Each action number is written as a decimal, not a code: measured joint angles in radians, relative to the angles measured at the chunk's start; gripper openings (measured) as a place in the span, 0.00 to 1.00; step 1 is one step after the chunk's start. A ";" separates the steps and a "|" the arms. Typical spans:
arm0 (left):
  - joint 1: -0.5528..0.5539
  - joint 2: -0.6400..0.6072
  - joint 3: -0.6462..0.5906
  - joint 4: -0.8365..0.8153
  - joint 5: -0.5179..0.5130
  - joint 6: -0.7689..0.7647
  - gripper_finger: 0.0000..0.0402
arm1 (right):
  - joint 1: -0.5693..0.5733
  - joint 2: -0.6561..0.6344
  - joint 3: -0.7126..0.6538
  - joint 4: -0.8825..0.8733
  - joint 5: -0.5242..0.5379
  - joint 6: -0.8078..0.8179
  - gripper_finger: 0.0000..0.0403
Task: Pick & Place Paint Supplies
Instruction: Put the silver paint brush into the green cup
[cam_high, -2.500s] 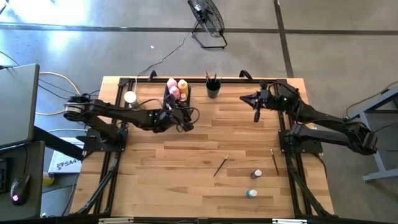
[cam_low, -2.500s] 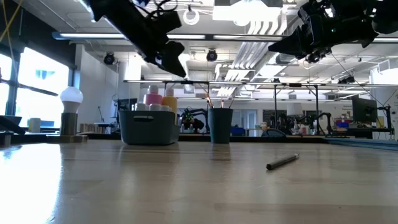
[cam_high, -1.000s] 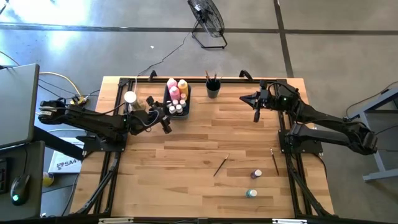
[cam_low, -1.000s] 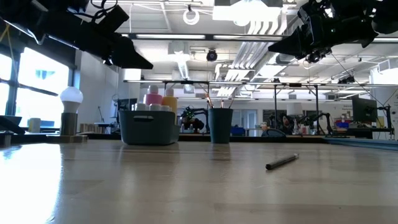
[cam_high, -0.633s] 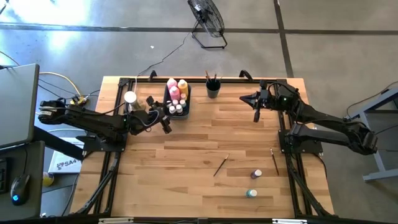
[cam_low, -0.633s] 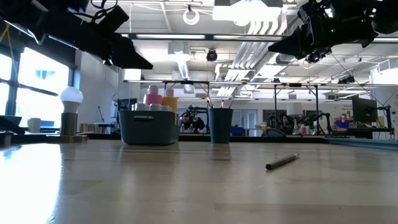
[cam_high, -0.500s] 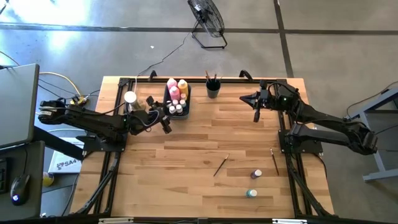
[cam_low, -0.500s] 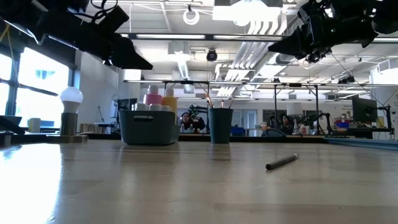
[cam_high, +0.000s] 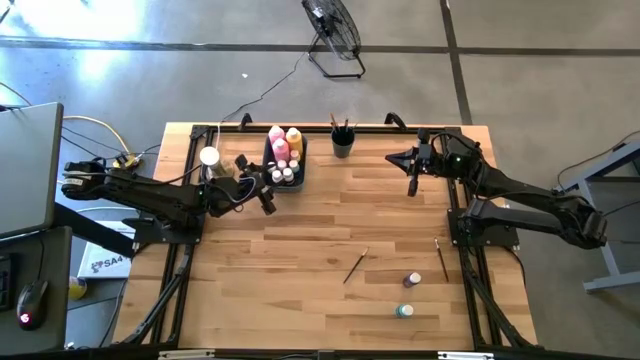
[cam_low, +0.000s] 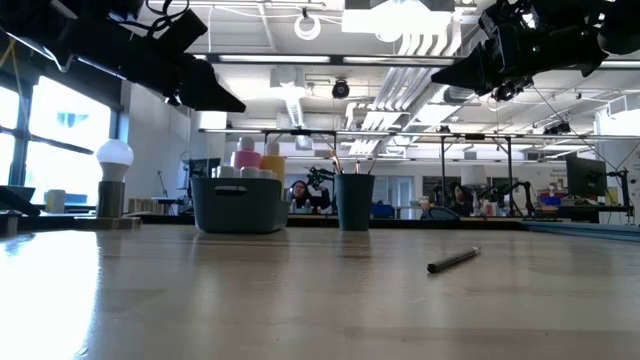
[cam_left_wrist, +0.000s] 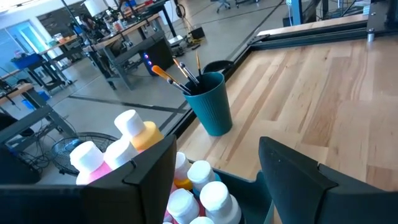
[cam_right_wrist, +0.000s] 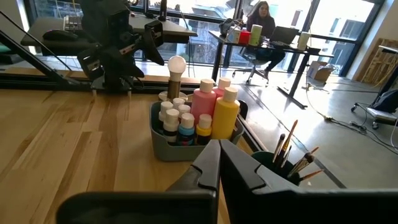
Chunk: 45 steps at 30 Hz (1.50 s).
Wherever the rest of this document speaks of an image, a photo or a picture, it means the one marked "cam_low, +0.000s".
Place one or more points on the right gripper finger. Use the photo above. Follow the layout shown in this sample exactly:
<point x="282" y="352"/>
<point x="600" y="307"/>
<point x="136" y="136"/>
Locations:
<point x="472" y="72"/>

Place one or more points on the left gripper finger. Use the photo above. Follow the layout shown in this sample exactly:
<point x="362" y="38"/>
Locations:
<point x="207" y="95"/>

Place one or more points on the large pink paint bottle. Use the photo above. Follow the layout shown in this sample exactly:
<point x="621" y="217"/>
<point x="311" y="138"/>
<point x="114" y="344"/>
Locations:
<point x="245" y="155"/>

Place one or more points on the large yellow paint bottle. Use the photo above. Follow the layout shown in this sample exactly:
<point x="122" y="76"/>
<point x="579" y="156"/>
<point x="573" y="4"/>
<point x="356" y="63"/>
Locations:
<point x="273" y="162"/>

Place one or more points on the grey-teal plastic bin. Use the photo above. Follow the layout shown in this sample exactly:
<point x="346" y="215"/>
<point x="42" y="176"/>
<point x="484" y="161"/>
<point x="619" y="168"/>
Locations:
<point x="235" y="210"/>

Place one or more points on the thin dark red paintbrush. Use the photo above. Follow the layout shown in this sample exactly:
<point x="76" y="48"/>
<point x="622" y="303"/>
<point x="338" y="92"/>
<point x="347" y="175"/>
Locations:
<point x="372" y="167"/>

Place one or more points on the paintbrushes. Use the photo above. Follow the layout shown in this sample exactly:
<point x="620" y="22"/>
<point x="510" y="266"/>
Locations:
<point x="337" y="164"/>

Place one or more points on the black paintbrush silver ferrule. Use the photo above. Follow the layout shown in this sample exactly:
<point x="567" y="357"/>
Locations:
<point x="452" y="260"/>

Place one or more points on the black background robot arm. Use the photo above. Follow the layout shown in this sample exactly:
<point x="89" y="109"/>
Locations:
<point x="525" y="195"/>
<point x="320" y="177"/>

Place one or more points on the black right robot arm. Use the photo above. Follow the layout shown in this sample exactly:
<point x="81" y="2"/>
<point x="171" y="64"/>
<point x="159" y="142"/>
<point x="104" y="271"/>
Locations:
<point x="625" y="25"/>

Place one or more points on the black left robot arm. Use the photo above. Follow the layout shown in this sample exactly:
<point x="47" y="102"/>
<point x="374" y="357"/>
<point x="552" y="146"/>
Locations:
<point x="35" y="20"/>

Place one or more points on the long ceiling light bar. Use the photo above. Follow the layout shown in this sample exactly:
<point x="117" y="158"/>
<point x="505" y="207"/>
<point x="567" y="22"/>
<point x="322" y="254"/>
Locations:
<point x="275" y="59"/>

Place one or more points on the wooden block stack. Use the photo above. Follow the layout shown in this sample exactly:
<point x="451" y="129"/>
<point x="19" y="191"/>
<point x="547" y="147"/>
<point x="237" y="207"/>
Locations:
<point x="145" y="205"/>

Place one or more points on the person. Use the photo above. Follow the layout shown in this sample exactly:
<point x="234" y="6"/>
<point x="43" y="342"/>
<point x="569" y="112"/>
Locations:
<point x="301" y="195"/>
<point x="460" y="200"/>

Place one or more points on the black monitor on stand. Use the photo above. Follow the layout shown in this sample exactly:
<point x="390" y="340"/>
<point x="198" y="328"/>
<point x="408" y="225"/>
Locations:
<point x="587" y="177"/>

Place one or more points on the blue chair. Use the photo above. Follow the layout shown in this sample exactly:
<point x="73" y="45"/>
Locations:
<point x="382" y="211"/>

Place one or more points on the white cylinder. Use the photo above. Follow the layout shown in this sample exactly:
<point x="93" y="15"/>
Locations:
<point x="55" y="201"/>

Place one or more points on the teal ribbed plastic cup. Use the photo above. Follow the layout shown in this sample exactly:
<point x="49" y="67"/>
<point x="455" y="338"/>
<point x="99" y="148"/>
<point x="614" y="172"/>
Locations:
<point x="353" y="205"/>

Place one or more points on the dark slanted panel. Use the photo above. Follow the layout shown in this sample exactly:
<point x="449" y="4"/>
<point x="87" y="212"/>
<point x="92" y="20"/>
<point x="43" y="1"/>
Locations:
<point x="15" y="197"/>

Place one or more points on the light blue mat strip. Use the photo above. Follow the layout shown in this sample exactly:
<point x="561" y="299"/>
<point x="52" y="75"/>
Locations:
<point x="610" y="232"/>

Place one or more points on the silver ventilation duct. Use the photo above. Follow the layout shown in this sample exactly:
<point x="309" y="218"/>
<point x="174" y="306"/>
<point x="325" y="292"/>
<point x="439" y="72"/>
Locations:
<point x="457" y="95"/>

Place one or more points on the black hanging camera cluster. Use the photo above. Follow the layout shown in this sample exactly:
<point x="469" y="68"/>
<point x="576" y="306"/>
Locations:
<point x="557" y="129"/>
<point x="507" y="92"/>

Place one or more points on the black aluminium table frame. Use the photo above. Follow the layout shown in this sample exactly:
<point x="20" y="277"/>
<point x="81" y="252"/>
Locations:
<point x="160" y="219"/>

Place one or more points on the round black ceiling camera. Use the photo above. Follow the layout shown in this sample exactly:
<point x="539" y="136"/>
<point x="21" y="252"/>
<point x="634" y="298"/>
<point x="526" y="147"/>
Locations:
<point x="340" y="89"/>

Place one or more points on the black window frame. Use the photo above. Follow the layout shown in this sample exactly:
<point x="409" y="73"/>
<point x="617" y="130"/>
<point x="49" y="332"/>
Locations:
<point x="20" y="130"/>

